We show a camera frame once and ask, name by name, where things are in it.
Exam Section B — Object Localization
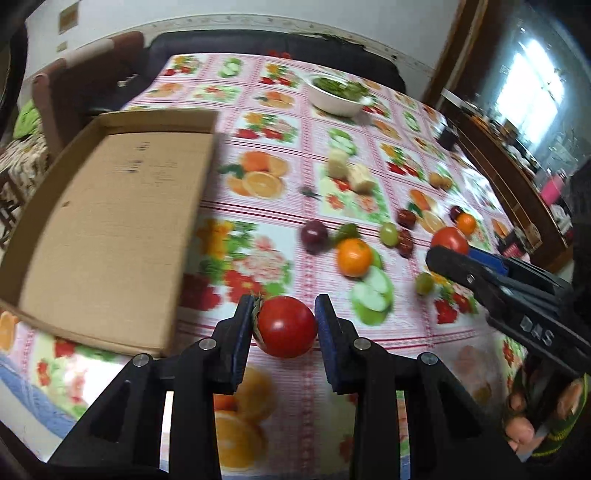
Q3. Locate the red tomato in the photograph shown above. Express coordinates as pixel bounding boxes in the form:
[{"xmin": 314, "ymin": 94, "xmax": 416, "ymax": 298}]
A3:
[
  {"xmin": 254, "ymin": 296, "xmax": 318, "ymax": 359},
  {"xmin": 431, "ymin": 226, "xmax": 470, "ymax": 255}
]

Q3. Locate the black sofa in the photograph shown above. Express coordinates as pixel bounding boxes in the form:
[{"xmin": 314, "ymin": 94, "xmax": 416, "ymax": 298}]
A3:
[{"xmin": 121, "ymin": 30, "xmax": 407, "ymax": 99}]

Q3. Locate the small dark stem scrap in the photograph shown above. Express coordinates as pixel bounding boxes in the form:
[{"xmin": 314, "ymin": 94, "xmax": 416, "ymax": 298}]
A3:
[{"xmin": 300, "ymin": 186, "xmax": 321, "ymax": 200}]

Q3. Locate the patterned seat cover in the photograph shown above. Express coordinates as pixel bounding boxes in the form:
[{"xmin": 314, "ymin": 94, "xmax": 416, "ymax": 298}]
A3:
[{"xmin": 1, "ymin": 133, "xmax": 51, "ymax": 200}]

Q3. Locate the person's right hand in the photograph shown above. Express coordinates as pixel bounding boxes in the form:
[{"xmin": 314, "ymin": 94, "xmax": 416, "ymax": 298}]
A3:
[{"xmin": 502, "ymin": 366, "xmax": 589, "ymax": 462}]

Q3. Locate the shallow cardboard box tray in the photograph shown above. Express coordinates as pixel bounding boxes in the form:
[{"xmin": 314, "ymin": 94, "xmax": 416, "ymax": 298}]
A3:
[{"xmin": 1, "ymin": 109, "xmax": 217, "ymax": 356}]

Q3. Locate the white bowl of greens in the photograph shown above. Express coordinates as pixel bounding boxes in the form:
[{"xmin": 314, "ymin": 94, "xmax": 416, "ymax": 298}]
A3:
[{"xmin": 304, "ymin": 73, "xmax": 373, "ymax": 118}]

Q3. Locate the green cushion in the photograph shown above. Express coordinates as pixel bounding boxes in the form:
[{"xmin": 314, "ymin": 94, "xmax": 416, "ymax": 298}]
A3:
[{"xmin": 13, "ymin": 100, "xmax": 41, "ymax": 140}]

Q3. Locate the black cup on table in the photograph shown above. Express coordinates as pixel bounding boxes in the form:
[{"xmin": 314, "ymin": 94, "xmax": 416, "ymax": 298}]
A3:
[{"xmin": 437, "ymin": 125, "xmax": 459, "ymax": 152}]

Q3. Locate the dark purple plum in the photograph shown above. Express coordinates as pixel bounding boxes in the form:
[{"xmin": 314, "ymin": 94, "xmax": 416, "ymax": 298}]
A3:
[{"xmin": 301, "ymin": 220, "xmax": 329, "ymax": 255}]

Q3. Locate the green grape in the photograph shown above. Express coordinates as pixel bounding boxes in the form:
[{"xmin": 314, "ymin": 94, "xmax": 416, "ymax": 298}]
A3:
[
  {"xmin": 379, "ymin": 222, "xmax": 399, "ymax": 248},
  {"xmin": 415, "ymin": 272, "xmax": 435, "ymax": 296}
]

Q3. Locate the small dark plum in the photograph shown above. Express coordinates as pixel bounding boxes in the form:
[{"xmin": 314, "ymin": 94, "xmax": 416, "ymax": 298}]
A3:
[{"xmin": 449, "ymin": 205, "xmax": 464, "ymax": 223}]

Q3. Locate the brown longan fruit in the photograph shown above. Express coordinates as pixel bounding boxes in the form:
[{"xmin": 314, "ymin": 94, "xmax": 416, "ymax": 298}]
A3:
[
  {"xmin": 429, "ymin": 172, "xmax": 443, "ymax": 189},
  {"xmin": 441, "ymin": 177, "xmax": 453, "ymax": 191}
]

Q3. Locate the small orange tangerine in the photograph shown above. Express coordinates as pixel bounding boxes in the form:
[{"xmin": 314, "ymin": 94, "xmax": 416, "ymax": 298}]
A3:
[{"xmin": 456, "ymin": 213, "xmax": 477, "ymax": 237}]

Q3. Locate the dark red jujube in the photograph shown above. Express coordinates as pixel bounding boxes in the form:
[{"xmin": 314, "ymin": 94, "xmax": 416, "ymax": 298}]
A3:
[
  {"xmin": 397, "ymin": 209, "xmax": 417, "ymax": 230},
  {"xmin": 397, "ymin": 229, "xmax": 415, "ymax": 258}
]

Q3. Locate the brown armchair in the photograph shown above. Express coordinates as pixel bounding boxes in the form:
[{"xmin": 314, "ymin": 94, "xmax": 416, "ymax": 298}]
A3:
[{"xmin": 31, "ymin": 31, "xmax": 144, "ymax": 158}]

